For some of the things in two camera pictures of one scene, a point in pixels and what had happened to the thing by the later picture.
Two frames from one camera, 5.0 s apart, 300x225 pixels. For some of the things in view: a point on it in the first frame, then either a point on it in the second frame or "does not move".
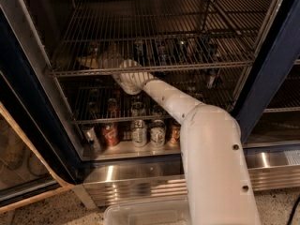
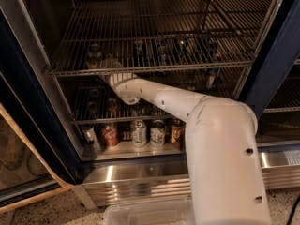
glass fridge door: x=38 y=156 does not move
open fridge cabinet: x=235 y=47 does not move
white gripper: x=117 y=66 to x=110 y=67
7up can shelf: x=94 y=49 does not move
